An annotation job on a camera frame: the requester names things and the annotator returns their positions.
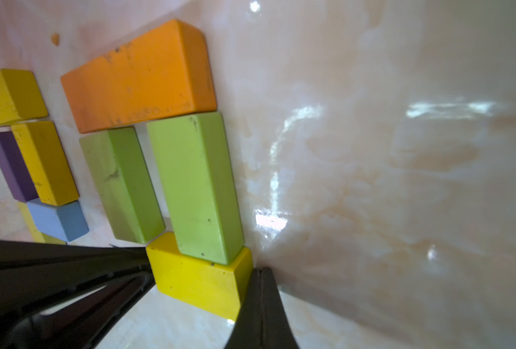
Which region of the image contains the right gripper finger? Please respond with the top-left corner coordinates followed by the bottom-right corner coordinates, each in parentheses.
top-left (225, 267), bottom-right (299, 348)

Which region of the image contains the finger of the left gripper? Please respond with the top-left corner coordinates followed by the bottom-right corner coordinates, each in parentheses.
top-left (0, 241), bottom-right (155, 348)

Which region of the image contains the yellow-green long block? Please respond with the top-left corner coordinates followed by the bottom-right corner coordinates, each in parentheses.
top-left (17, 202), bottom-right (66, 245)

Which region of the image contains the light blue block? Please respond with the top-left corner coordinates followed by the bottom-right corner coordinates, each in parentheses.
top-left (26, 199), bottom-right (89, 242)

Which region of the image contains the green block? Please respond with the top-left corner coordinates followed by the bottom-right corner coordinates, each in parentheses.
top-left (147, 112), bottom-right (244, 265)
top-left (79, 127), bottom-right (166, 244)

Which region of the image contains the short yellow block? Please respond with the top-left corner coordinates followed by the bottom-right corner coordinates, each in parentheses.
top-left (10, 121), bottom-right (79, 206)

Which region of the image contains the purple block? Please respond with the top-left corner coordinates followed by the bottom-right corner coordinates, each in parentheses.
top-left (0, 132), bottom-right (38, 203)

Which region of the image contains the long yellow block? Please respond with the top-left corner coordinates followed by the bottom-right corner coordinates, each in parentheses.
top-left (0, 68), bottom-right (48, 127)

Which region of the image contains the orange block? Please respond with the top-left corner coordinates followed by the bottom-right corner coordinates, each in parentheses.
top-left (61, 19), bottom-right (217, 134)

